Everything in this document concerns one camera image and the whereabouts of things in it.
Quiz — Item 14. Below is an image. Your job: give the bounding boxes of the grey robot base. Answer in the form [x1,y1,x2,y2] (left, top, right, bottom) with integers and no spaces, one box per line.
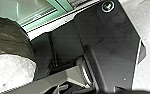
[29,0,147,94]

